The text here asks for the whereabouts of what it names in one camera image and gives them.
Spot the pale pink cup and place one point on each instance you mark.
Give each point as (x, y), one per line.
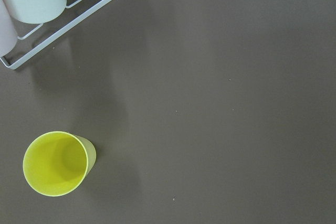
(8, 32)

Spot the yellow-green plastic cup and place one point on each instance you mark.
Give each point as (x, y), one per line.
(56, 163)

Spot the white wire cup rack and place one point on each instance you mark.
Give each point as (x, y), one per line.
(44, 35)

